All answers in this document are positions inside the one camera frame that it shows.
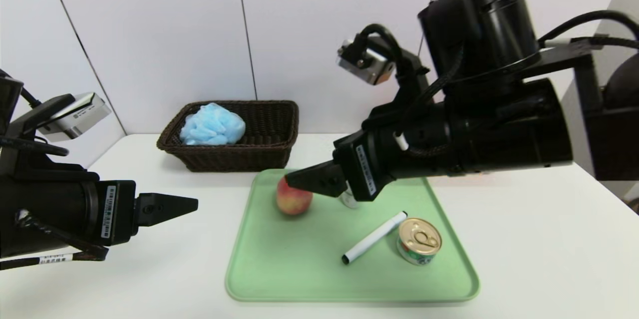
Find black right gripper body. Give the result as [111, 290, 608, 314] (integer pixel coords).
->
[332, 103, 451, 202]

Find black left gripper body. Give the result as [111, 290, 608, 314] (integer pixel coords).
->
[0, 174, 136, 259]

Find red peach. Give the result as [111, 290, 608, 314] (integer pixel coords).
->
[276, 178, 314, 216]

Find white marker pen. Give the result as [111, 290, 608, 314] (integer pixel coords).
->
[341, 211, 407, 265]

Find blue mesh bath sponge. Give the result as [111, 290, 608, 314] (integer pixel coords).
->
[179, 103, 246, 146]

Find dark brown wicker basket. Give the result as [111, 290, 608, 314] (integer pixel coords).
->
[156, 101, 300, 173]

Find tin can with gold lid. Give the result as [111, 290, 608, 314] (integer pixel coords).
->
[396, 217, 442, 266]

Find green plastic tray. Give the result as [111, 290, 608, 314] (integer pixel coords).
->
[225, 168, 480, 303]

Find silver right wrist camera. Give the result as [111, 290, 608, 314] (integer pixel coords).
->
[337, 39, 396, 86]

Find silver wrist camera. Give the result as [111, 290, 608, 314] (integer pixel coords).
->
[337, 39, 396, 86]
[37, 92, 111, 142]

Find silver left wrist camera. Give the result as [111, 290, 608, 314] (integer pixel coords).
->
[37, 92, 111, 142]

